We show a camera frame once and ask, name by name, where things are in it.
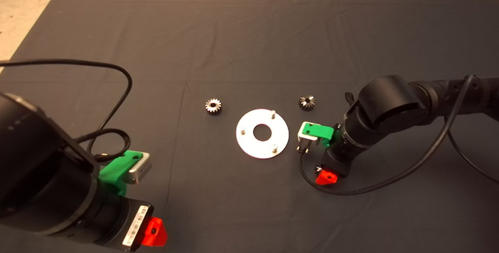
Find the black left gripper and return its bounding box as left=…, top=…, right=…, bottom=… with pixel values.
left=87, top=191, right=168, bottom=253

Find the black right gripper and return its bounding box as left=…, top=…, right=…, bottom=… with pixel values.
left=315, top=147, right=354, bottom=186

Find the round metal carrier plate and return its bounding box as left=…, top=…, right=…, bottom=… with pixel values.
left=235, top=109, right=290, bottom=159

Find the dark grey table cloth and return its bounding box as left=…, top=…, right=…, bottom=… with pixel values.
left=0, top=0, right=499, bottom=253

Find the right black camera cable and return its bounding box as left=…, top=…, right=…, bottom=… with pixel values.
left=298, top=74, right=499, bottom=196

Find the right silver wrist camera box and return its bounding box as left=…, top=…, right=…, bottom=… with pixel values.
left=297, top=126, right=318, bottom=153

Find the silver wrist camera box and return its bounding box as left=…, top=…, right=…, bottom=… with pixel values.
left=297, top=126, right=318, bottom=153
left=124, top=152, right=152, bottom=185

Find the right green camera mount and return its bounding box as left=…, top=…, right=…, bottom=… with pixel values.
left=303, top=122, right=335, bottom=147

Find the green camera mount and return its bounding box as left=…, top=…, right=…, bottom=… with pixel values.
left=99, top=150, right=144, bottom=197
left=303, top=122, right=335, bottom=147

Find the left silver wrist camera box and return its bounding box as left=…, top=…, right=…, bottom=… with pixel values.
left=124, top=152, right=152, bottom=185

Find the left green camera mount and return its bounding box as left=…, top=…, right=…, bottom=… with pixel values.
left=99, top=150, right=144, bottom=197

